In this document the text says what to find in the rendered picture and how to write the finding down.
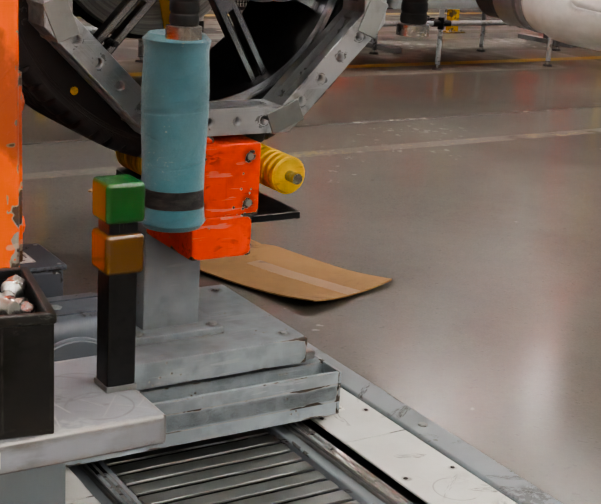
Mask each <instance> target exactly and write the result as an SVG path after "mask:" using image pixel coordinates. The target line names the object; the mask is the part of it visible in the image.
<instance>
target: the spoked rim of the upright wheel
mask: <svg viewBox="0 0 601 504"><path fill-rule="evenodd" d="M138 1H139V0H122V2H121V3H120V4H119V5H118V6H117V7H116V8H115V10H114V11H113V12H112V13H111V14H110V15H109V17H108V18H107V19H106V20H105V21H104V22H103V24H102V25H101V26H100V27H99V28H98V29H97V31H96V32H95V33H94V34H93V36H94V37H95V38H96V39H97V40H98V41H99V42H100V44H102V43H103V42H104V40H105V38H107V37H108V36H109V35H110V33H111V32H112V31H113V30H114V29H115V28H116V26H117V25H118V24H119V23H120V22H121V21H122V19H123V18H124V17H125V16H126V15H127V14H128V12H129V11H130V10H131V9H132V8H133V7H134V5H135V4H136V3H137V2H138ZM208 1H209V3H210V5H211V7H212V10H213V12H214V14H215V16H216V18H217V21H218V23H219V25H220V27H221V29H222V32H223V34H224V37H223V38H222V39H221V40H220V41H219V42H218V43H217V44H216V45H215V46H214V47H212V48H211V49H210V50H209V68H210V93H209V101H225V100H248V99H252V98H254V97H256V96H257V95H259V94H261V93H263V92H264V91H266V90H268V89H269V88H271V87H272V86H274V85H275V84H276V83H277V82H278V80H279V79H280V78H281V77H282V76H283V75H284V74H285V73H286V71H287V70H288V69H289V68H290V67H291V66H292V65H293V64H294V62H295V61H296V60H297V59H298V58H299V57H300V56H301V55H302V53H303V52H304V51H305V50H306V49H307V48H308V47H309V46H310V45H311V43H312V42H313V41H314V40H315V39H316V38H317V37H318V36H319V34H320V33H321V32H322V31H323V30H324V28H325V26H326V24H327V22H328V20H329V18H330V16H331V14H332V12H333V9H334V7H335V4H336V2H337V0H290V1H284V2H278V1H271V2H255V1H249V2H248V4H247V6H246V8H245V9H244V11H243V13H241V11H240V9H239V7H238V4H237V2H236V0H208ZM156 2H157V0H141V1H140V2H139V4H138V5H137V6H136V7H135V8H134V9H133V11H132V12H131V13H130V14H129V15H128V16H127V18H126V19H125V20H124V21H123V22H122V23H121V25H120V26H119V27H118V28H117V29H116V30H115V32H114V33H113V34H112V35H111V36H110V38H112V39H113V40H116V41H117V42H118V43H119V45H120V44H121V43H122V41H123V40H124V39H125V38H126V37H127V35H128V34H129V33H130V32H131V31H132V30H133V28H134V27H135V26H136V25H137V24H138V23H139V21H140V20H141V19H142V18H143V17H144V16H145V14H146V13H147V12H148V11H149V10H150V9H151V7H152V6H153V5H154V4H155V3H156ZM227 13H229V15H230V17H231V20H232V22H233V24H234V26H232V23H231V21H230V19H229V17H228V15H227Z"/></svg>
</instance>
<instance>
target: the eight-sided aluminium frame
mask: <svg viewBox="0 0 601 504"><path fill-rule="evenodd" d="M26 1H27V4H28V21H29V23H30V24H31V25H32V26H33V27H34V28H35V29H36V30H37V31H38V32H39V34H40V36H41V37H42V38H45V39H46V40H47V41H48V42H49V43H50V44H51V45H52V46H53V47H54V48H55V49H56V51H57V52H58V53H59V54H60V55H61V56H62V57H63V58H64V59H65V60H66V61H67V62H68V63H69V64H70V65H71V66H72V67H73V68H74V69H75V70H76V71H77V72H78V73H79V74H80V75H81V76H82V77H83V79H84V80H85V81H86V82H87V83H88V84H89V85H90V86H91V87H92V88H93V89H94V90H95V91H96V92H97V93H98V94H99V95H100V96H101V97H102V98H103V99H104V100H105V101H106V102H107V103H108V104H109V105H110V106H111V108H112V109H113V110H114V111H115V112H116V113H117V114H118V115H119V116H120V117H121V120H122V121H125V122H126V123H127V124H128V125H129V126H130V127H131V128H132V129H133V130H134V131H135V132H137V133H139V134H141V86H140V85H139V84H138V83H137V82H136V81H135V80H134V79H133V78H132V77H131V76H130V75H129V74H128V73H127V71H126V70H125V69H124V68H123V67H122V66H121V65H120V64H119V63H118V62H117V61H116V60H115V59H114V57H113V56H112V55H111V54H110V53H109V52H108V51H107V50H106V49H105V48H104V47H103V46H102V45H101V44H100V42H99V41H98V40H97V39H96V38H95V37H94V36H93V35H92V34H91V33H90V32H89V31H88V30H87V29H86V27H85V26H84V25H83V24H82V23H81V22H80V21H79V20H78V19H77V18H76V17H75V16H74V15H73V0H26ZM386 2H387V0H343V7H342V10H341V11H340V12H339V13H338V14H337V15H336V16H335V18H334V19H333V20H332V21H331V22H330V23H329V24H328V25H327V27H326V28H325V29H324V30H323V31H322V32H321V33H320V34H319V36H318V37H317V38H316V39H315V40H314V41H313V42H312V43H311V45H310V46H309V47H308V48H307V49H306V50H305V51H304V52H303V53H302V55H301V56H300V57H299V58H298V59H297V60H296V61H295V62H294V64H293V65H292V66H291V67H290V68H289V69H288V70H287V71H286V73H285V74H284V75H283V76H282V77H281V78H280V79H279V80H278V82H277V83H276V84H275V85H274V86H273V87H272V88H271V89H270V90H269V92H268V93H267V94H266V95H265V96H264V97H263V98H262V99H248V100H225V101H209V117H208V131H207V137H210V136H226V135H243V134H260V133H271V134H276V133H278V132H289V131H291V130H292V128H293V127H294V126H295V125H296V124H297V123H298V122H299V121H301V120H303V119H304V117H303V116H304V115H305V114H306V113H307V111H308V110H309V109H310V108H311V107H312V106H313V105H314V103H315V102H316V101H317V100H318V99H319V98H320V97H321V96H322V94H323V93H324V92H325V91H326V90H327V89H328V88H329V86H330V85H331V84H332V83H333V82H334V81H335V80H336V78H337V77H338V76H339V75H340V74H341V73H342V72H343V71H344V69H345V68H346V67H347V66H348V65H349V64H350V63H351V61H352V60H353V59H354V58H355V57H356V56H357V55H358V54H359V52H360V51H361V50H362V49H363V48H364V47H365V46H366V44H367V43H368V42H369V41H370V40H371V39H372V38H373V39H374V38H375V37H376V34H377V32H378V31H379V30H380V29H381V27H382V26H383V25H384V23H385V15H386V10H387V8H388V4H387V3H386ZM355 36H356V37H355ZM336 58H337V59H336ZM317 79H318V80H317ZM284 93H285V94H284Z"/></svg>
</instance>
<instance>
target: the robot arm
mask: <svg viewBox="0 0 601 504"><path fill-rule="evenodd" d="M476 3H477V5H478V7H479V8H480V9H481V11H482V12H483V13H485V14H486V15H488V16H490V17H495V18H500V19H501V20H502V21H503V22H504V23H506V24H507V25H509V26H515V27H518V28H522V29H526V30H530V31H533V32H537V33H544V34H545V35H546V36H548V37H549V38H551V39H553V40H556V41H559V42H562V43H565V44H568V45H573V46H577V47H582V48H587V49H592V50H597V51H601V0H476Z"/></svg>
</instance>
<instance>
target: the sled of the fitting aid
mask: <svg viewBox="0 0 601 504"><path fill-rule="evenodd" d="M341 375H342V371H340V370H339V369H337V368H336V367H334V366H333V365H331V364H329V363H328V362H326V361H325V360H323V359H322V358H320V357H318V356H317V355H315V352H314V351H313V350H312V349H310V348H307V353H306V362H302V363H296V364H291V365H285V366H279V367H273V368H267V369H261V370H255V371H249V372H244V373H238V374H232V375H226V376H220V377H214V378H208V379H202V380H196V381H191V382H185V383H179V384H173V385H167V386H161V387H155V388H149V389H144V390H138V391H139V392H140V393H141V394H142V395H143V396H144V397H146V398H147V399H148V400H149V401H150V402H151V403H152V404H154V405H155V406H156V407H157V408H158V409H159V410H160V411H162V412H163V413H164V414H165V415H166V440H165V442H164V443H163V444H158V445H153V446H148V447H143V448H138V449H133V450H128V451H123V452H117V453H112V454H107V455H102V456H97V457H92V458H87V459H82V460H77V461H71V462H66V467H70V466H75V465H80V464H85V463H90V462H95V461H100V460H106V459H111V458H116V457H121V456H126V455H131V454H136V453H141V452H146V451H151V450H156V449H161V448H166V447H171V446H176V445H181V444H186V443H191V442H197V441H202V440H207V439H212V438H217V437H222V436H227V435H232V434H237V433H242V432H247V431H252V430H257V429H262V428H267V427H272V426H277V425H282V424H288V423H293V422H298V421H303V420H308V419H313V418H318V417H323V416H328V415H333V414H338V413H339V403H340V389H341Z"/></svg>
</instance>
